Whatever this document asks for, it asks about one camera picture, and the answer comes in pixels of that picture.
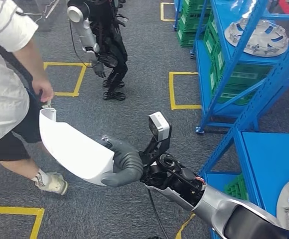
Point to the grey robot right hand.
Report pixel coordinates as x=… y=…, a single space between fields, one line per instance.
x=129 y=165

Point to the standing robot grey hand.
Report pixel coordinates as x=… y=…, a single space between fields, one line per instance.
x=100 y=70

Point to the white plastic car part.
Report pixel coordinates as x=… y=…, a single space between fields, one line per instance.
x=72 y=151

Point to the standing robot silver arm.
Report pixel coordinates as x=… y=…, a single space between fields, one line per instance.
x=85 y=29

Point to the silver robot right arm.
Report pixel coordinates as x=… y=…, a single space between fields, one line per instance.
x=216 y=206

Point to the standing black humanoid robot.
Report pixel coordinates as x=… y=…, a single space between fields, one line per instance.
x=114 y=49

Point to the yellow floor tape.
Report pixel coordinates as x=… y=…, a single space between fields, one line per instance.
x=162 y=11
x=172 y=92
x=10 y=210
x=185 y=226
x=64 y=64

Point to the stacked green plastic crates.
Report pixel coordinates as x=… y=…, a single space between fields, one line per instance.
x=259 y=71
x=189 y=26

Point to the walking person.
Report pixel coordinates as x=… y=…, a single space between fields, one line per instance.
x=0 y=82

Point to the green plastic crate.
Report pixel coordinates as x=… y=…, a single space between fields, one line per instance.
x=237 y=189

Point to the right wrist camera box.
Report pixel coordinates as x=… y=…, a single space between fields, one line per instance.
x=159 y=127

